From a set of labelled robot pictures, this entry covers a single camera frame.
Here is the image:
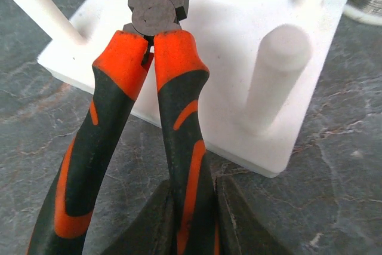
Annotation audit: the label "white peg base plate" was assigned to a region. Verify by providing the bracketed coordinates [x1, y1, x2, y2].
[13, 0, 347, 177]

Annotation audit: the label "orange black pliers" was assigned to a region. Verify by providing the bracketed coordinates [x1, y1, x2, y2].
[27, 0, 223, 254]

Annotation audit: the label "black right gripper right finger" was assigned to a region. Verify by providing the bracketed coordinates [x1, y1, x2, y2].
[215, 176, 291, 254]

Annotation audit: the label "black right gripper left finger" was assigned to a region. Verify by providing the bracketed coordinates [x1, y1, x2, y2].
[103, 180, 174, 254]

